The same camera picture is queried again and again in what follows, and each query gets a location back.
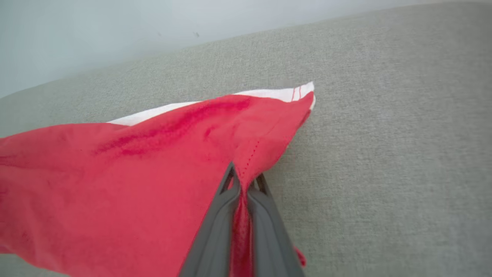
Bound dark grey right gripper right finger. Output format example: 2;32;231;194
247;173;306;277

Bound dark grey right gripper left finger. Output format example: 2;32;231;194
179;162;241;277

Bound red and white jersey shirt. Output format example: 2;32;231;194
0;81;316;277

